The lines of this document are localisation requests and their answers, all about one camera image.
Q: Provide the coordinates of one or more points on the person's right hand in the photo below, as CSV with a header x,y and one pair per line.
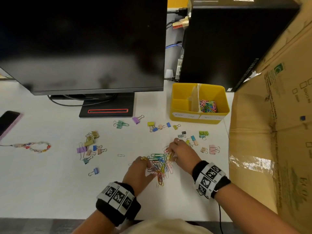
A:
x,y
186,155

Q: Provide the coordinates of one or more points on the person's left hand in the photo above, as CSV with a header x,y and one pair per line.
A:
x,y
136,173

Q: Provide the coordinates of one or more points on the brown cardboard box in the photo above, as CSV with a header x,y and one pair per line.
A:
x,y
275,143

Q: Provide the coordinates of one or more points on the translucent box divider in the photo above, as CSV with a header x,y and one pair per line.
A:
x,y
195,99

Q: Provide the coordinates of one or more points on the person's left fingers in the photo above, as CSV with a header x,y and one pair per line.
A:
x,y
149,168

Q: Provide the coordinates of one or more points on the black wristband with marker tags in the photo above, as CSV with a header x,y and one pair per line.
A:
x,y
118,199
209,179

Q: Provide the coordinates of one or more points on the black smartphone with pink case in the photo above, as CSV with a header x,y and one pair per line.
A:
x,y
7,121

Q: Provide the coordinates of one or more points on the person's right fingers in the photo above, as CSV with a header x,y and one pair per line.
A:
x,y
176,148

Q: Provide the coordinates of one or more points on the person's right forearm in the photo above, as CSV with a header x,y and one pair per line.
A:
x,y
251,212

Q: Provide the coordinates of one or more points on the black computer monitor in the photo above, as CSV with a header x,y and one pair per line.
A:
x,y
82,43

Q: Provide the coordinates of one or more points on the colourful paper clips heap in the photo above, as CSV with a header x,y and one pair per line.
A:
x,y
208,106

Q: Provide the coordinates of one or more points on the person's left forearm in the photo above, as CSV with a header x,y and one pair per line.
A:
x,y
95,224

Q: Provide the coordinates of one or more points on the beige and red connector tag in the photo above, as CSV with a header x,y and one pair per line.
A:
x,y
181,22

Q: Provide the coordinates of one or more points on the pile of colourful paper clips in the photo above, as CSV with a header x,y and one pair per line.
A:
x,y
160,170

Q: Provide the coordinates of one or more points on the black computer tower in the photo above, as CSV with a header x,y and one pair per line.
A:
x,y
226,41

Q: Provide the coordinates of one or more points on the person's beige clothing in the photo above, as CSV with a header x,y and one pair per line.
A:
x,y
168,227

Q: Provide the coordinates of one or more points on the white handwritten label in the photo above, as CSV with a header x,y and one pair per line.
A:
x,y
186,115
212,117

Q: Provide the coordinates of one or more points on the scattered colourful binder clips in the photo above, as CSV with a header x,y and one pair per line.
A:
x,y
81,150

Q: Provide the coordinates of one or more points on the yellow plastic organizer box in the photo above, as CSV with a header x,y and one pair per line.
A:
x,y
180,105

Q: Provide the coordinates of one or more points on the black monitor stand base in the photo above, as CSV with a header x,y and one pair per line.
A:
x,y
109,107

